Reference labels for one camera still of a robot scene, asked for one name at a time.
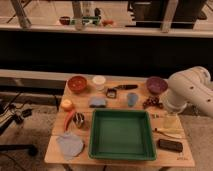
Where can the small black square box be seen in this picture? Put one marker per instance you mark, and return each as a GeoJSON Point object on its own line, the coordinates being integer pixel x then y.
{"type": "Point", "coordinates": [111, 93]}

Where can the yellow round fruit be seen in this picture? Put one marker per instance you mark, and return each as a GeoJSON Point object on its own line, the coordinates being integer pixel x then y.
{"type": "Point", "coordinates": [66, 105]}

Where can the red chili pepper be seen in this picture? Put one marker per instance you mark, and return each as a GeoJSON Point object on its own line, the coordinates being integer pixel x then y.
{"type": "Point", "coordinates": [68, 119]}

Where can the white cup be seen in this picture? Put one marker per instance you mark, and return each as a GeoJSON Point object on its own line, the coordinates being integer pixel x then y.
{"type": "Point", "coordinates": [99, 82]}

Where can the striped metal can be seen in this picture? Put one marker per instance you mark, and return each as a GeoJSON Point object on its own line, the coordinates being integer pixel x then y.
{"type": "Point", "coordinates": [79, 119]}

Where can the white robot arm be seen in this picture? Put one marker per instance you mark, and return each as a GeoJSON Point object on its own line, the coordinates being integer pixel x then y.
{"type": "Point", "coordinates": [184, 87]}

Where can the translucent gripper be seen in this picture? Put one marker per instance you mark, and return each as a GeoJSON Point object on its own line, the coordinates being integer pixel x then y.
{"type": "Point", "coordinates": [171, 121]}

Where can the black eraser block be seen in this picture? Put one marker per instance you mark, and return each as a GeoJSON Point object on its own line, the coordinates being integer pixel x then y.
{"type": "Point", "coordinates": [170, 145]}

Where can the purple bowl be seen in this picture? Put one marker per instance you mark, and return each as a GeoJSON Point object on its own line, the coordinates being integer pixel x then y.
{"type": "Point", "coordinates": [156, 85]}

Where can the bunch of dark grapes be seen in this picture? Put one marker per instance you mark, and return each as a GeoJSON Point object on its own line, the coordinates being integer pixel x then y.
{"type": "Point", "coordinates": [152, 101]}

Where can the red bowl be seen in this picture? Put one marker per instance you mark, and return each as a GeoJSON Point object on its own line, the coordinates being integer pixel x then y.
{"type": "Point", "coordinates": [77, 84]}

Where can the black office chair base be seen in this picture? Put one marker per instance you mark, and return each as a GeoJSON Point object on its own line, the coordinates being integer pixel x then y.
{"type": "Point", "coordinates": [31, 149]}

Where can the light blue cup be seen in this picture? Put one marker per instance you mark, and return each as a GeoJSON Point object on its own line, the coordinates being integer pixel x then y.
{"type": "Point", "coordinates": [132, 99]}

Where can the wooden handled utensil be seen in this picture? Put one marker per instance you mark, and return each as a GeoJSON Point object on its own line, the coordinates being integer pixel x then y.
{"type": "Point", "coordinates": [173, 133]}

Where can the green plastic tray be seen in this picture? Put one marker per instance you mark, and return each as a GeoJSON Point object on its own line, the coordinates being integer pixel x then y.
{"type": "Point", "coordinates": [121, 135]}

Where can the blue sponge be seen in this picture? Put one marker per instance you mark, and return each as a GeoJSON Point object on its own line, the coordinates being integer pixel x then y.
{"type": "Point", "coordinates": [97, 102]}

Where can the blue grey cloth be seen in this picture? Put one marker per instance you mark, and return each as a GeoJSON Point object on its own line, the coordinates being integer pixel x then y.
{"type": "Point", "coordinates": [70, 145]}

